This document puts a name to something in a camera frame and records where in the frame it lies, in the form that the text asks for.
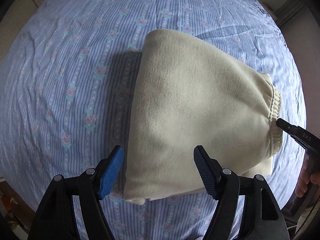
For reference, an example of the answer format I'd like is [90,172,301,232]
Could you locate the cream white pants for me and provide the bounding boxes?
[124,29,283,205]

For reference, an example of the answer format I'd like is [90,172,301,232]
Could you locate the blue floral bed sheet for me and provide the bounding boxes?
[1,0,306,239]

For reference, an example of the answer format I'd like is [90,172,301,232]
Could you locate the person's right hand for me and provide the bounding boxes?
[295,158,320,201]

